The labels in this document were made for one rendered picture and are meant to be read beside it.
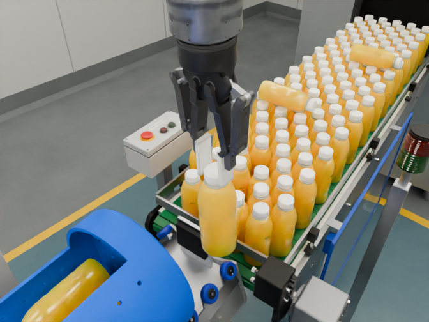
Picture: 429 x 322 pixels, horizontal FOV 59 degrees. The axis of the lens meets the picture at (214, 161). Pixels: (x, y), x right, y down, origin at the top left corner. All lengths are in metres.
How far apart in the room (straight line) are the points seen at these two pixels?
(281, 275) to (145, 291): 0.36
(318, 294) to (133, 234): 0.56
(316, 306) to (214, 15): 0.79
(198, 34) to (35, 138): 2.91
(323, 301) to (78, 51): 3.26
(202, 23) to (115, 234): 0.39
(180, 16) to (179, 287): 0.44
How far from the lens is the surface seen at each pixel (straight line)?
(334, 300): 1.06
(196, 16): 0.43
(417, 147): 0.94
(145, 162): 1.09
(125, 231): 0.67
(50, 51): 3.71
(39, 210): 2.63
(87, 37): 3.85
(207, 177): 0.60
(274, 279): 0.89
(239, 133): 0.51
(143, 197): 2.51
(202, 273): 0.98
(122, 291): 0.63
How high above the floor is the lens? 1.73
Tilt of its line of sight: 39 degrees down
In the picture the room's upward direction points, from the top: straight up
